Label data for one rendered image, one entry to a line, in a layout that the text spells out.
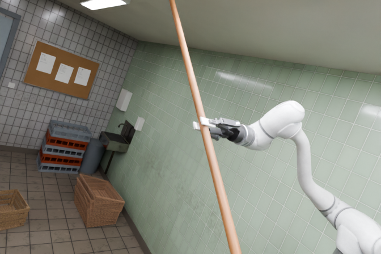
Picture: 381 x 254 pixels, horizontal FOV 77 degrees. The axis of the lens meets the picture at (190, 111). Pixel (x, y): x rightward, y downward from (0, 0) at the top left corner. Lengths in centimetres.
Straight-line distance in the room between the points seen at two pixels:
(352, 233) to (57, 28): 445
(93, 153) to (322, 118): 371
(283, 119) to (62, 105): 424
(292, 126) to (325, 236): 109
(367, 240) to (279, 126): 53
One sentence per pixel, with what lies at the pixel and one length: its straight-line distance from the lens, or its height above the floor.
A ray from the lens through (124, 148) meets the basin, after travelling 406.
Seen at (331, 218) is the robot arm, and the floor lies 175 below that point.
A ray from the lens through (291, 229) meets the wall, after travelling 207.
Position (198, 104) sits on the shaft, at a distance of 91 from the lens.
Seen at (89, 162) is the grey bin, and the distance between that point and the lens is 470.
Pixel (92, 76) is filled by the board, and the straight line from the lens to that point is 478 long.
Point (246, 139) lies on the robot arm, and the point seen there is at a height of 195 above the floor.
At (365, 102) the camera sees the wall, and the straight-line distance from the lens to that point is 197.
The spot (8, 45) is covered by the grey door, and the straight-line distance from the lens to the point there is 458.
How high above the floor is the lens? 205
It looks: 4 degrees down
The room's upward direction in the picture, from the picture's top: 22 degrees clockwise
